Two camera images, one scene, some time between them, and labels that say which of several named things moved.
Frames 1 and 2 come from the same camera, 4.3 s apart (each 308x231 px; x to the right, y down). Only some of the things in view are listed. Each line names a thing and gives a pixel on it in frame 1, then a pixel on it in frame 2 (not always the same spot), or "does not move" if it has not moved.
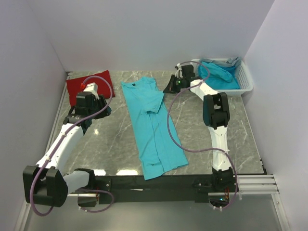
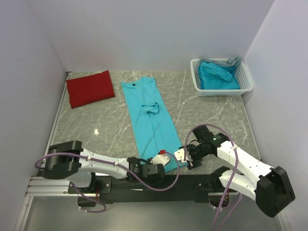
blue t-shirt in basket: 221,77 does not move
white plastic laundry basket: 244,79 does not move
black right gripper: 170,88 -> 195,163
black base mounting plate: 132,188 does not move
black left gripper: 106,112 -> 151,164
